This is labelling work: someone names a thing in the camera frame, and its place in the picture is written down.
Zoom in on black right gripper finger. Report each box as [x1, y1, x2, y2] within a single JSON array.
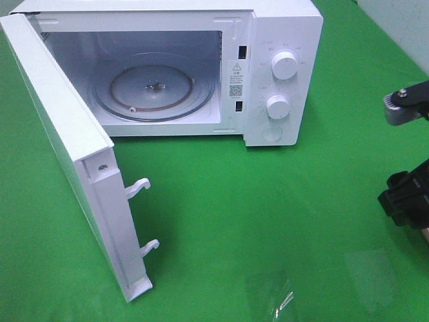
[[378, 160, 428, 229]]

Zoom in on round white door button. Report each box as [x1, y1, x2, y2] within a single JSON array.
[[262, 126, 283, 142]]

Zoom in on white microwave knob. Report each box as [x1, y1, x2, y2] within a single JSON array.
[[266, 95, 290, 119], [271, 50, 298, 80]]

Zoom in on white microwave door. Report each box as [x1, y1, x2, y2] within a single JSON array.
[[1, 13, 160, 302]]

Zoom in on green table cloth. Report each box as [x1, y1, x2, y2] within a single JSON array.
[[1, 1, 428, 321]]

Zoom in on white microwave oven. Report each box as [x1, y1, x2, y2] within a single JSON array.
[[7, 1, 323, 146]]

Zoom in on glass microwave turntable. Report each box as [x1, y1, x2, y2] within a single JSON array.
[[93, 52, 221, 123]]

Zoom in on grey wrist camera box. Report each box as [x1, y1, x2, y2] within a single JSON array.
[[383, 81, 428, 125]]

